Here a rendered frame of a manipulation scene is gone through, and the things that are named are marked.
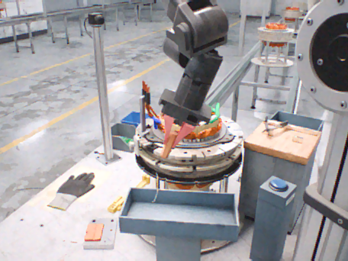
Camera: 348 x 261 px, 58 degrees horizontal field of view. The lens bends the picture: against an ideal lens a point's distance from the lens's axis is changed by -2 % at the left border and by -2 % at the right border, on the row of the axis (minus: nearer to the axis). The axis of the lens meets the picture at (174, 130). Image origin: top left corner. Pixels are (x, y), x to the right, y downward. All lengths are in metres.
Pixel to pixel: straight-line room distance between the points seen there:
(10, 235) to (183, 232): 0.65
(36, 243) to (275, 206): 0.72
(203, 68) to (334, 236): 0.36
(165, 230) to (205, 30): 0.41
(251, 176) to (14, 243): 0.76
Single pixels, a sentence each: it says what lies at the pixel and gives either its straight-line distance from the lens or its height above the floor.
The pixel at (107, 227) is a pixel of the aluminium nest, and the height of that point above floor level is 0.80.
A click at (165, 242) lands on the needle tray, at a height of 0.99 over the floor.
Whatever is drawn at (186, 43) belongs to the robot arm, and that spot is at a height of 1.42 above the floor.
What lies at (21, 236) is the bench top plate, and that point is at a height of 0.78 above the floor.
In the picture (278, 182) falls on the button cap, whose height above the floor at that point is 1.04.
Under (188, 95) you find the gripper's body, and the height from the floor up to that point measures 1.32.
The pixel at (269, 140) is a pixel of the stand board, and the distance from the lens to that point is 1.02.
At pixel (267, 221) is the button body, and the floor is 0.94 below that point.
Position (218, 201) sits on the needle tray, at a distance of 0.78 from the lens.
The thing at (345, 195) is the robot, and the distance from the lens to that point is 0.59.
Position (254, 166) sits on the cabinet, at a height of 0.99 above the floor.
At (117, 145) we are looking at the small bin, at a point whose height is 0.81.
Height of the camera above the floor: 1.51
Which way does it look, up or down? 26 degrees down
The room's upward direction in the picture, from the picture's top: straight up
